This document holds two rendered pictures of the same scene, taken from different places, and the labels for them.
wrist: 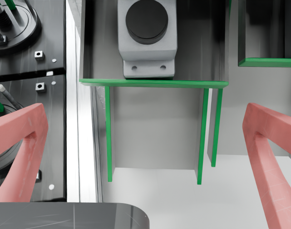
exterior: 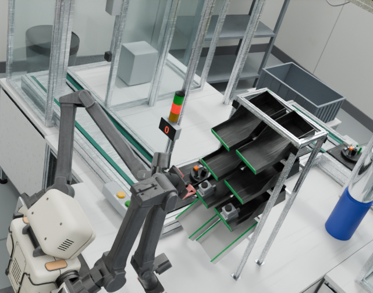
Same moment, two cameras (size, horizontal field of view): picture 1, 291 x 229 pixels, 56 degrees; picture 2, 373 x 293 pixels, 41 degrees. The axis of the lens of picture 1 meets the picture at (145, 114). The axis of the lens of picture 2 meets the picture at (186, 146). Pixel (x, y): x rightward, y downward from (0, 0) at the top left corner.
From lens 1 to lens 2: 1.98 m
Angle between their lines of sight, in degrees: 39
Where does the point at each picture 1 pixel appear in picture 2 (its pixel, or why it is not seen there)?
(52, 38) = not seen: hidden behind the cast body
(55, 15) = not seen: hidden behind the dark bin
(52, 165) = not seen: hidden behind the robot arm
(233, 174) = (201, 272)
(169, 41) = (203, 189)
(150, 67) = (201, 192)
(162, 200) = (176, 253)
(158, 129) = (196, 222)
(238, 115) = (215, 239)
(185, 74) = (205, 202)
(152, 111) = (200, 217)
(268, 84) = (227, 239)
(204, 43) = (213, 200)
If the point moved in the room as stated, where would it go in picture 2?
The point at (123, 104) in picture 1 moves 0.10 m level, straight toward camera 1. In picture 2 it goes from (196, 209) to (181, 217)
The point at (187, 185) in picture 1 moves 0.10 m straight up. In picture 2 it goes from (187, 259) to (192, 245)
